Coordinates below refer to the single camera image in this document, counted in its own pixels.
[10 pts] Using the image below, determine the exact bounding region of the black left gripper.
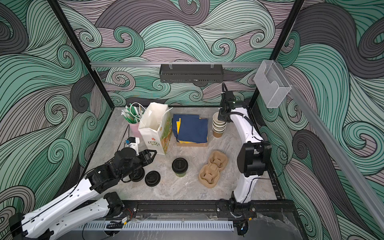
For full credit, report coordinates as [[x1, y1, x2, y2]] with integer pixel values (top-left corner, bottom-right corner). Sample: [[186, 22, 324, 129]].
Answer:
[[119, 148, 158, 181]]

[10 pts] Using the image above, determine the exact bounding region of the black coffee cup lid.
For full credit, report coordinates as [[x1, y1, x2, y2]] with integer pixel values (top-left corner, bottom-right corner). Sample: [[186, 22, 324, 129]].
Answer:
[[129, 168, 145, 183]]

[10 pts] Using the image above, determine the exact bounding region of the green paper coffee cup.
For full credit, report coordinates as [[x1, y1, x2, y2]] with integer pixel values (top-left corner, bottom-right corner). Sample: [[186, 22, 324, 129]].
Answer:
[[175, 172, 187, 178]]

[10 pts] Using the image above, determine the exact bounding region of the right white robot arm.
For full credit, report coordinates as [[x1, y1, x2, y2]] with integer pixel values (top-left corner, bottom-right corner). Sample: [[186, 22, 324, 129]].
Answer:
[[218, 83, 272, 204]]

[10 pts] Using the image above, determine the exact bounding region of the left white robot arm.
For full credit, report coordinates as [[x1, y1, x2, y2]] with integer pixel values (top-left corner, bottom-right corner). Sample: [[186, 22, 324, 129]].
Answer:
[[9, 147, 157, 240]]

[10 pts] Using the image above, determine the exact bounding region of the white paper takeout bag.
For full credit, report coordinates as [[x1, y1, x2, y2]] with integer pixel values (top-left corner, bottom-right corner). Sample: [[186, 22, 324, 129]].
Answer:
[[139, 102, 173, 156]]

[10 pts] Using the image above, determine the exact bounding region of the stack of paper cups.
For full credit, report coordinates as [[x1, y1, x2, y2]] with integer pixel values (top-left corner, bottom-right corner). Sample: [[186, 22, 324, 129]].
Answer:
[[212, 112, 227, 138]]

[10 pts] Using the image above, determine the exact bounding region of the pink straw holder cup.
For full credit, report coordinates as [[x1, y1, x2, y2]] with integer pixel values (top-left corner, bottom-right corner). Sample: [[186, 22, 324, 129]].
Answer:
[[129, 123, 142, 138]]

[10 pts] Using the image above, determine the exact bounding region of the dark blue napkin stack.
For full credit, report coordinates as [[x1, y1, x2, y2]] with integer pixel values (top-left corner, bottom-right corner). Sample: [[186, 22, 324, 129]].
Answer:
[[172, 114, 208, 144]]

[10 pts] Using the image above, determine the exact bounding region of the bundle of wrapped straws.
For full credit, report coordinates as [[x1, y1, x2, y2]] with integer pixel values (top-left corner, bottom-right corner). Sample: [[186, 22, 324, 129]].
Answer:
[[121, 103, 146, 124]]

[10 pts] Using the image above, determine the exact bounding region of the brown pulp cup carrier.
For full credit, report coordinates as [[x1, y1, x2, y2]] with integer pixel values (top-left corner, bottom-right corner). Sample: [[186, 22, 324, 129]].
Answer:
[[198, 151, 229, 189]]

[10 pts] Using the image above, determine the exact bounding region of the clear acrylic wall holder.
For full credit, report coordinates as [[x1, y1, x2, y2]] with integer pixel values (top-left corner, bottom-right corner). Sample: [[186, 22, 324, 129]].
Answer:
[[254, 60, 292, 109]]

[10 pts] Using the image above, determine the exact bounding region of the grey aluminium rail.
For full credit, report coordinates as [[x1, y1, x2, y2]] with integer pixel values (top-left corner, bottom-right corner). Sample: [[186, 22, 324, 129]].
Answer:
[[90, 61, 261, 69]]

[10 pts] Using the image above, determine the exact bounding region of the black wall-mounted tray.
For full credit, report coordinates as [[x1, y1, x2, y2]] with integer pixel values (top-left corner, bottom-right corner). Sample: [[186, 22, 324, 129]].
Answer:
[[159, 65, 224, 83]]

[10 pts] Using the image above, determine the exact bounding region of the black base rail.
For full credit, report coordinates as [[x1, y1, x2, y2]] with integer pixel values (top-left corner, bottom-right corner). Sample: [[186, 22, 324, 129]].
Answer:
[[123, 199, 296, 215]]

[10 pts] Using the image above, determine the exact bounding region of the black enclosure corner post right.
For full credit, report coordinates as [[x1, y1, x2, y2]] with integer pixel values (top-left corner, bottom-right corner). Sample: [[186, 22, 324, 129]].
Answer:
[[249, 1, 304, 107]]

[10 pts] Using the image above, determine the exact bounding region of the black enclosure corner post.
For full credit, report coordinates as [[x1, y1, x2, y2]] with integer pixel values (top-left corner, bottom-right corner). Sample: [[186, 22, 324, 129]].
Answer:
[[47, 0, 115, 111], [249, 1, 304, 107]]

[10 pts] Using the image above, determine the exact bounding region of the black enclosure corner post left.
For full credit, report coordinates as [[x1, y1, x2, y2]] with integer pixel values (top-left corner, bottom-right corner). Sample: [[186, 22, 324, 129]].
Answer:
[[47, 0, 115, 111]]

